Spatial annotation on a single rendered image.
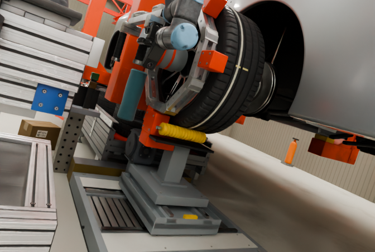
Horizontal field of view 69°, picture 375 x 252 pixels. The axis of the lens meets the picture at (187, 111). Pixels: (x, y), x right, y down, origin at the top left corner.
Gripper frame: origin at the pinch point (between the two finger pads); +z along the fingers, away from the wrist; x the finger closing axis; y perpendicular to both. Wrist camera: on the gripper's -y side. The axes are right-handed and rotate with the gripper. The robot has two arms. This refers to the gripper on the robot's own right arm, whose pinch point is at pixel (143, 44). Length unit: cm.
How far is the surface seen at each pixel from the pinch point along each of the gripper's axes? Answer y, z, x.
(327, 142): -15, 56, -236
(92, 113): -39, 49, -1
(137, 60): -6.6, -1.9, 1.2
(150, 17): 10.4, -2.4, 1.4
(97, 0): 62, 249, -16
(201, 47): 6.6, -9.3, -20.5
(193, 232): -72, -12, -44
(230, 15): 24.6, -7.0, -30.7
